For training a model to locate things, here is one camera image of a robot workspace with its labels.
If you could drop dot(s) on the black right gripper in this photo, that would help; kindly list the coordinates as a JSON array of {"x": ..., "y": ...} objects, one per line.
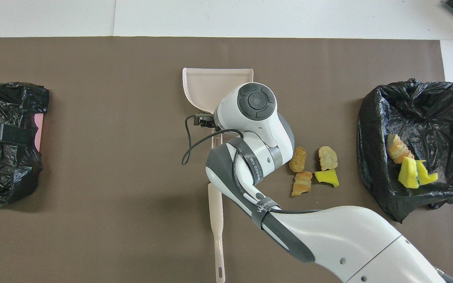
[{"x": 205, "y": 120}]

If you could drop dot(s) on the beige plastic dustpan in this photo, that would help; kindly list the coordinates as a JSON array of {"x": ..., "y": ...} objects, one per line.
[{"x": 207, "y": 84}]

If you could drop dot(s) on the beige brush with black bristles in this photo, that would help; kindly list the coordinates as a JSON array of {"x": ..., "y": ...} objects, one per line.
[{"x": 215, "y": 212}]

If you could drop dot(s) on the brown cork-like foam piece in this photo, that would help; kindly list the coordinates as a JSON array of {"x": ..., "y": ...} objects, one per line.
[{"x": 299, "y": 159}]

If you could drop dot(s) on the orange ribbed foam piece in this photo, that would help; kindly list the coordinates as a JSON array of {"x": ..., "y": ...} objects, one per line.
[{"x": 302, "y": 184}]

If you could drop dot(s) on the pale beige foam piece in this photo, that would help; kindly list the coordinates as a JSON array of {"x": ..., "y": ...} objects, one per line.
[{"x": 327, "y": 158}]

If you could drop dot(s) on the yellow-green sponge piece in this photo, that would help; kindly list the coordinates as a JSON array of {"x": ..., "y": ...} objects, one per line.
[{"x": 327, "y": 177}]

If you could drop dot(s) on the beige crusty foam chunk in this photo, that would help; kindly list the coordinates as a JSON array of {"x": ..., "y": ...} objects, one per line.
[{"x": 399, "y": 149}]

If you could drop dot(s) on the yellow sponge piece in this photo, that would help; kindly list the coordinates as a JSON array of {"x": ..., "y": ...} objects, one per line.
[
  {"x": 427, "y": 177},
  {"x": 407, "y": 175}
]

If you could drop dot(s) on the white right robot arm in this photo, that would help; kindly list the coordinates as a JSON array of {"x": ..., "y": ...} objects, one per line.
[{"x": 256, "y": 100}]

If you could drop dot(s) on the pink plastic bin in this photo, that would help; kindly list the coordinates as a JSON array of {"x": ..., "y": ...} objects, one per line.
[{"x": 39, "y": 129}]

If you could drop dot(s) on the brown paper table mat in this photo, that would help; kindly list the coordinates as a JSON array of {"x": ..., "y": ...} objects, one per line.
[{"x": 92, "y": 59}]

